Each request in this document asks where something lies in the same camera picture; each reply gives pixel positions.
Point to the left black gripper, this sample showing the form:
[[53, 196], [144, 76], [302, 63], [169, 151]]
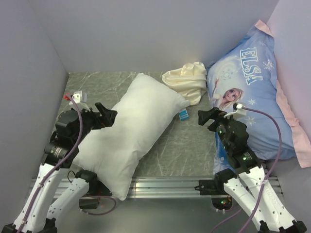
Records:
[[107, 118]]

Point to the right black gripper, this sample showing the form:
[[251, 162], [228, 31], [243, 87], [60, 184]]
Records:
[[214, 113]]

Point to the white pillow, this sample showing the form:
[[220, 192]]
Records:
[[144, 112]]

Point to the cream pillowcase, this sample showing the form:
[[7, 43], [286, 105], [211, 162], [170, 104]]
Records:
[[190, 81]]

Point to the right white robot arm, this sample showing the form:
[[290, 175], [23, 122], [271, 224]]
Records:
[[247, 181]]

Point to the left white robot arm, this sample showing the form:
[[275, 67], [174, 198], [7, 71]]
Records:
[[42, 212]]

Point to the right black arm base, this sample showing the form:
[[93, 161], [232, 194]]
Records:
[[210, 188]]

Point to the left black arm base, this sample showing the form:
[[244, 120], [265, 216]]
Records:
[[97, 188]]

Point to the blue white pillow tag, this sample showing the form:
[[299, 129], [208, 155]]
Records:
[[183, 115]]

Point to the blue Elsa pillow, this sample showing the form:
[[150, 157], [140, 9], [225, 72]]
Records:
[[247, 74]]

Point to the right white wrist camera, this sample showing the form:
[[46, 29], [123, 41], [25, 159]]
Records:
[[238, 112]]

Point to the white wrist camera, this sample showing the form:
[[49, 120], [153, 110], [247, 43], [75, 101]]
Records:
[[78, 100], [238, 112]]

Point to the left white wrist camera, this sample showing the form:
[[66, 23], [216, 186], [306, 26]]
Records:
[[78, 100]]

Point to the aluminium mounting rail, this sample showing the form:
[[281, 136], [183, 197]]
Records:
[[168, 187]]

